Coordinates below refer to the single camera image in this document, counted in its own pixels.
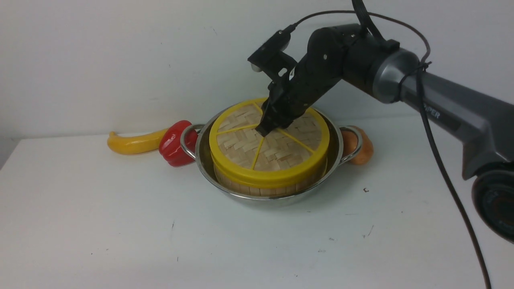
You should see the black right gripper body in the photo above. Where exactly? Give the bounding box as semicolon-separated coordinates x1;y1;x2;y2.
262;24;361;129

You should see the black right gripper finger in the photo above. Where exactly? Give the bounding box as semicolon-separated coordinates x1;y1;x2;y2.
256;114;281;137

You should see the bamboo steamer lid yellow rim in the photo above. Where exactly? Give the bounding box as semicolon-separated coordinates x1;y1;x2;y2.
208;98;330;188

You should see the bamboo steamer basket yellow rim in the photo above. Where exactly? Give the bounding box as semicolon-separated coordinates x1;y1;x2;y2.
214;161;327;197

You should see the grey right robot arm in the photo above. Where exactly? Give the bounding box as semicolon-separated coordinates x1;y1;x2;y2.
248;24;514;242

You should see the stainless steel pot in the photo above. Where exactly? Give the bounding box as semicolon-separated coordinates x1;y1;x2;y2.
180;105;362;206

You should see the orange toy potato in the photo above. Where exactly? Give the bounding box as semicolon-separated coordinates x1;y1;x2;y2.
340;126;374;166

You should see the red toy bell pepper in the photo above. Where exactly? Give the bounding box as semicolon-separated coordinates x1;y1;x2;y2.
159;120;194;167

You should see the yellow toy banana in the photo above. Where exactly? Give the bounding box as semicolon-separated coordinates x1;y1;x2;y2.
107;128;168;155

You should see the black right camera cable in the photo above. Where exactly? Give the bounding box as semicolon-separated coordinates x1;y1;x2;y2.
285;0;492;289

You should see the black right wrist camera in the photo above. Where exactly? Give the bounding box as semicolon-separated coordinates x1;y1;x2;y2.
247;28;297;83

